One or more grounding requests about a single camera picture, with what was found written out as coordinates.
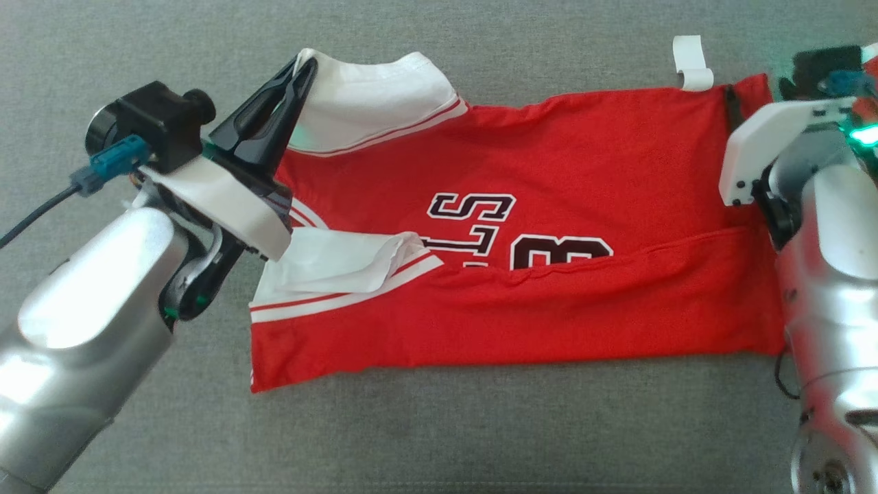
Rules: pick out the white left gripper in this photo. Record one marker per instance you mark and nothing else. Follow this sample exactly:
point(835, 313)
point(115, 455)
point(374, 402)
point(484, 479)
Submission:
point(233, 206)

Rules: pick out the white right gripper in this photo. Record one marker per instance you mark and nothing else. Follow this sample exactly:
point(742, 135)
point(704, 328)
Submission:
point(754, 144)

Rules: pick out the red basketball jersey black numbers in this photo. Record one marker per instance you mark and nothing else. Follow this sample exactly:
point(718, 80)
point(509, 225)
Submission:
point(549, 315)

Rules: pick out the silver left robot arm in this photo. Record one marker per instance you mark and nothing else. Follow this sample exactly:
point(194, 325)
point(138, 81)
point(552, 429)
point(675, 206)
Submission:
point(89, 309)

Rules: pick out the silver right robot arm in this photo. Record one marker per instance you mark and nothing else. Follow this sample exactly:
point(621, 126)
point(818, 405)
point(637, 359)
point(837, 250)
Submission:
point(837, 288)

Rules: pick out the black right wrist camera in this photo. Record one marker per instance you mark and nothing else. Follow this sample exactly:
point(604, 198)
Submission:
point(816, 68)

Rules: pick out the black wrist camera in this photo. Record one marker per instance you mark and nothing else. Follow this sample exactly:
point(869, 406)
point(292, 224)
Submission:
point(151, 123)
point(816, 68)

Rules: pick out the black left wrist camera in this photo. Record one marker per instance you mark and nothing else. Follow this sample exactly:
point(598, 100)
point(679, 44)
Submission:
point(151, 123)

